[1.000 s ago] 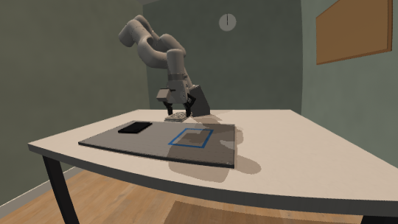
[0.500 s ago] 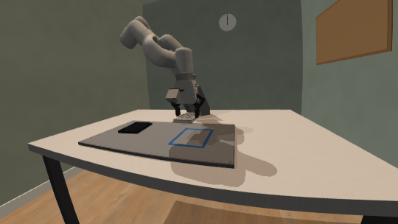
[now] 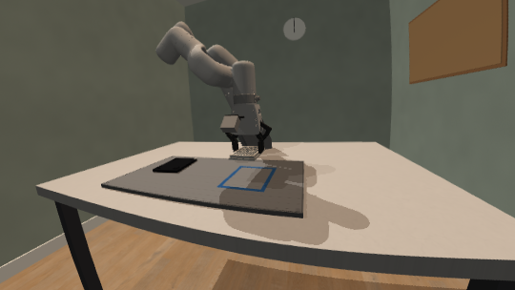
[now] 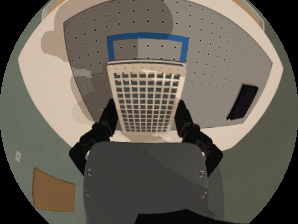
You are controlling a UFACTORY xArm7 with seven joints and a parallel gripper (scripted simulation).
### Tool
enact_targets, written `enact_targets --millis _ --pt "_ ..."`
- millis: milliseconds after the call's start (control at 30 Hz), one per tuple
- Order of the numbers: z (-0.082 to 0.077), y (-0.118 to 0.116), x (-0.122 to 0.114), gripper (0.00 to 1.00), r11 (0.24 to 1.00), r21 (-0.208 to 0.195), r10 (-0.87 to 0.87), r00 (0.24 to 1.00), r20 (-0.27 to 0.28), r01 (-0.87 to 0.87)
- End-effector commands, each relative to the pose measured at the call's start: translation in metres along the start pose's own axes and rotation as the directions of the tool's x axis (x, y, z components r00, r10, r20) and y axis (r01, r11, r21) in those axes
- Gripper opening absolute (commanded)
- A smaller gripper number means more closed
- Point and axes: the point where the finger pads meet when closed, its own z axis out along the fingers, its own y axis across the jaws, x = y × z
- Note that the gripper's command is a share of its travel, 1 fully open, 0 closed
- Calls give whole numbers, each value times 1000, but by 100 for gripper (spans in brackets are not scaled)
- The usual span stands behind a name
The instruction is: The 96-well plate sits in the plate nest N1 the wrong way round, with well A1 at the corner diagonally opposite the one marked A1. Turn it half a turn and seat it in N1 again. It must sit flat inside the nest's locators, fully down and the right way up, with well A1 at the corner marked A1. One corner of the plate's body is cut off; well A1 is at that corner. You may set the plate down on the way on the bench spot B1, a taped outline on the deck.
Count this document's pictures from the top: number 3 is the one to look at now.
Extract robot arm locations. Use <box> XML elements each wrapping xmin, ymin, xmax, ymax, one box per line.
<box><xmin>156</xmin><ymin>22</ymin><xmax>260</xmax><ymax>133</ymax></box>

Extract blue tape outline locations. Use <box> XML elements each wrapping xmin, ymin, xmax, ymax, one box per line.
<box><xmin>217</xmin><ymin>166</ymin><xmax>276</xmax><ymax>192</ymax></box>

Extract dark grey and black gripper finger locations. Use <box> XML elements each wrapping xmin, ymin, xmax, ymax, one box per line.
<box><xmin>225</xmin><ymin>133</ymin><xmax>238</xmax><ymax>152</ymax></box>
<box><xmin>256</xmin><ymin>121</ymin><xmax>272</xmax><ymax>154</ymax></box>

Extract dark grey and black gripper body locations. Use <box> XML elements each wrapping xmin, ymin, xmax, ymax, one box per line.
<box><xmin>231</xmin><ymin>103</ymin><xmax>262</xmax><ymax>135</ymax></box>

